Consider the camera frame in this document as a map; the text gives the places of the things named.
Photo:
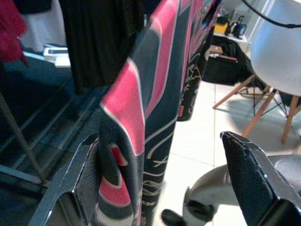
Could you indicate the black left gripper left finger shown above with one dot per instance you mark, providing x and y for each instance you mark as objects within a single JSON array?
[{"x": 70, "y": 188}]

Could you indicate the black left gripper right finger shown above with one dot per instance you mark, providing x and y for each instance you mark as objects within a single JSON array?
[{"x": 254, "y": 188}]

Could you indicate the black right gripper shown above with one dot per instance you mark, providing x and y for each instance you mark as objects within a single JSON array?
[{"x": 200, "y": 209}]

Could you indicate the black red lettered shirt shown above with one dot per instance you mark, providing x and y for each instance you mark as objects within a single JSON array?
[{"x": 131, "y": 106}]

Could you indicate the black metal clothes rack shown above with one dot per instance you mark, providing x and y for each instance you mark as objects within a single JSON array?
[{"x": 23, "y": 143}]

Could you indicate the black bag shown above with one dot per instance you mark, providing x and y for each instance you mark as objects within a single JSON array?
[{"x": 225, "y": 68}]

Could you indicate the white chair wooden legs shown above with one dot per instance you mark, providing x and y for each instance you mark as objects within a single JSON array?
[{"x": 275, "y": 58}]

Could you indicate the white flat box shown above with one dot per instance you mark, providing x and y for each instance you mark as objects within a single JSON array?
[{"x": 56, "y": 56}]

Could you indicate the black hanging garment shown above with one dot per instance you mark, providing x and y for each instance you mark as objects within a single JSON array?
[{"x": 101, "y": 42}]

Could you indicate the black blue kettle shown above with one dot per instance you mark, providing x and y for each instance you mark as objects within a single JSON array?
[{"x": 237, "y": 27}]

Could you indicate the yellow flat box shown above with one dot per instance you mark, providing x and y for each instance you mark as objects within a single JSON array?
[{"x": 222, "y": 27}]

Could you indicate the red hanging garment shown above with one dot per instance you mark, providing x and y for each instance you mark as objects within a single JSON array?
[{"x": 9, "y": 30}]

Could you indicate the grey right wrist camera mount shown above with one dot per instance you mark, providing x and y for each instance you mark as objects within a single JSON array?
[{"x": 211, "y": 186}]

